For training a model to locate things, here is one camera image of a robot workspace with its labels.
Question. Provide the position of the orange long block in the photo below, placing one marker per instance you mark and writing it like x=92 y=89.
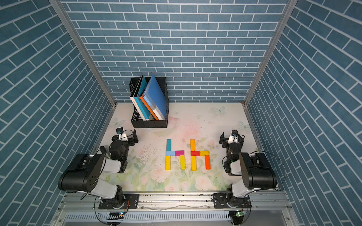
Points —
x=207 y=162

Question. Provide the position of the large blue folder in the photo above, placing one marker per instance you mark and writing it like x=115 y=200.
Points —
x=155 y=98

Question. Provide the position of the yellow small block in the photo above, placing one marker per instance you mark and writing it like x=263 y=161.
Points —
x=204 y=153

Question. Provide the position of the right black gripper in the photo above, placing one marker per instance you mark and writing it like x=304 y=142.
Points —
x=226 y=141

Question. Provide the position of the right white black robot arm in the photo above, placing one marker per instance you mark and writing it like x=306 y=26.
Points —
x=254 y=168

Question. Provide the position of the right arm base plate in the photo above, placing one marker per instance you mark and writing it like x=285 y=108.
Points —
x=223 y=201

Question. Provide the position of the teal book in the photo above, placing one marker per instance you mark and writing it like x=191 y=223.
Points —
x=144 y=109

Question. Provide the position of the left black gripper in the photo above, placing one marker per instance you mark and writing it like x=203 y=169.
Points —
x=131 y=142

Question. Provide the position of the light blue block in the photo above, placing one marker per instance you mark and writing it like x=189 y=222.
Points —
x=170 y=153

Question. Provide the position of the black mesh file holder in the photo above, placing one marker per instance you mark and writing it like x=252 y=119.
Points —
x=136 y=120

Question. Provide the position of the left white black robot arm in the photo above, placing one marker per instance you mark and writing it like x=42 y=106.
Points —
x=84 y=172

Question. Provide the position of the yellow long block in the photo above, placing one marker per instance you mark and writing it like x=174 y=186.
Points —
x=168 y=163

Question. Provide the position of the aluminium mounting rail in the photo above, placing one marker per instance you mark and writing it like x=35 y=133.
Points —
x=269 y=200

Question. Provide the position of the teal long block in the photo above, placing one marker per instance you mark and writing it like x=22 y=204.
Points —
x=168 y=145

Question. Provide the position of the white book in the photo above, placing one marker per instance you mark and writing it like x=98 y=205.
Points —
x=134 y=97

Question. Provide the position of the magenta block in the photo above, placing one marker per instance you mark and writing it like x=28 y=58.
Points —
x=179 y=153

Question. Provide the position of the red small block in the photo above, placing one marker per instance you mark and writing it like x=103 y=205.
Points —
x=195 y=153

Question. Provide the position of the white slotted cable duct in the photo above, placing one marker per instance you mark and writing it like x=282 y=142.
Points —
x=150 y=216

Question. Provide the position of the orange book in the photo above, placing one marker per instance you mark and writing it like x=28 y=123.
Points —
x=149 y=109

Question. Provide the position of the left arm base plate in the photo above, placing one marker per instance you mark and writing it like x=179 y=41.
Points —
x=124 y=201

